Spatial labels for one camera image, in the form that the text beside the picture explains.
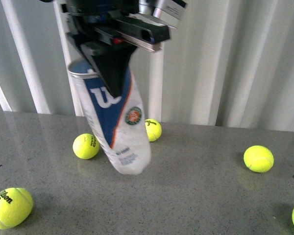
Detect white pleated curtain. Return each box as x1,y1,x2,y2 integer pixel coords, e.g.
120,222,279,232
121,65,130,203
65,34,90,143
0,0,294,131

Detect wilson tennis ball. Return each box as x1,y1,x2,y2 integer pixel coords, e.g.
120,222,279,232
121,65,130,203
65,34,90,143
0,188,33,230
145,118,162,142

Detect plain yellow tennis ball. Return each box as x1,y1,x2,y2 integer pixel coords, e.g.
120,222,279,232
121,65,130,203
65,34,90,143
243,145,274,173

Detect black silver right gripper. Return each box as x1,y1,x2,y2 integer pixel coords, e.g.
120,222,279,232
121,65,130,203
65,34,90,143
39,0,188,97

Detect middle Head tennis ball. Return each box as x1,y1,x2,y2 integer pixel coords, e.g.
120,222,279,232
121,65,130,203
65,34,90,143
73,133,100,160

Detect far Wilson tennis ball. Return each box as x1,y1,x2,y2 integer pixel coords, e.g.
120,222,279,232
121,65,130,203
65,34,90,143
145,118,162,142

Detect white blue tennis can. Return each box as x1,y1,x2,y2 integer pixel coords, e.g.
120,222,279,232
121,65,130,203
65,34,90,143
68,59,151,175

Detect near Wilson tennis ball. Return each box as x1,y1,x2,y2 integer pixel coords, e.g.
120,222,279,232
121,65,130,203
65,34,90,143
0,188,33,230

